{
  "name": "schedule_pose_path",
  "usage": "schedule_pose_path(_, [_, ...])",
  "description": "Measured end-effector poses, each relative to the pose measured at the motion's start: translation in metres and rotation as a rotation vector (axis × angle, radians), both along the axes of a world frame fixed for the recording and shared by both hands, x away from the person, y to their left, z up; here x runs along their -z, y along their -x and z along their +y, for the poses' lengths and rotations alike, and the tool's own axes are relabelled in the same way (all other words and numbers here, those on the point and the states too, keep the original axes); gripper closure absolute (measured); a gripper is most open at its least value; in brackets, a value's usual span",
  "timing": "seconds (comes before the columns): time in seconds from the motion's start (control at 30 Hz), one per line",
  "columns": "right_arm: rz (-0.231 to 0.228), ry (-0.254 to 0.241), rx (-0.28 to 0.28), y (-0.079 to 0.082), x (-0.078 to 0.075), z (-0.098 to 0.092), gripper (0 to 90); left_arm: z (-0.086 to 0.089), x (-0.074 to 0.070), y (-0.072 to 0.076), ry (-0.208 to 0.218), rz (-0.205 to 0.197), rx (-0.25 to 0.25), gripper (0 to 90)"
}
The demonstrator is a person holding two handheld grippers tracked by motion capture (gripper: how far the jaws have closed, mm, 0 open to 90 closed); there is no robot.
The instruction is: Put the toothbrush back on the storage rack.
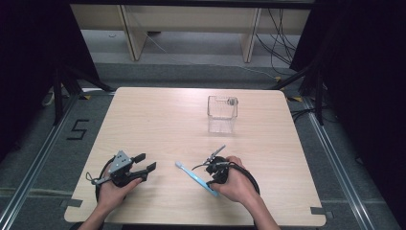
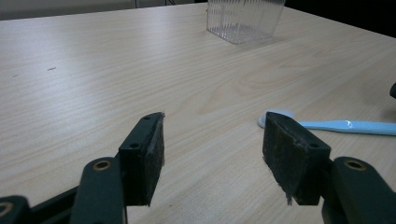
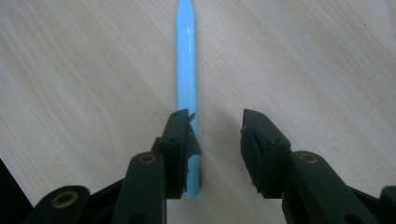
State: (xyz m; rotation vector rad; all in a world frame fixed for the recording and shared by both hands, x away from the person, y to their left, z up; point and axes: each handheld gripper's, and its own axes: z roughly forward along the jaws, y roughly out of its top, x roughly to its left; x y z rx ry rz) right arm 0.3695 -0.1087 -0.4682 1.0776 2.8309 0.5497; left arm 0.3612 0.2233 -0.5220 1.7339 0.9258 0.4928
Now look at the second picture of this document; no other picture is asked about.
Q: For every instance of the clear ribbed plastic container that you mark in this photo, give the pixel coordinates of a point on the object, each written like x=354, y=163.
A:
x=246, y=18

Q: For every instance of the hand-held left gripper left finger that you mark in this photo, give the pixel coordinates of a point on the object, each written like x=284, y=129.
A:
x=140, y=161

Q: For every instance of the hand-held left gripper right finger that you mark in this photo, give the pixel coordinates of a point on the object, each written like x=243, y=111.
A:
x=292, y=161

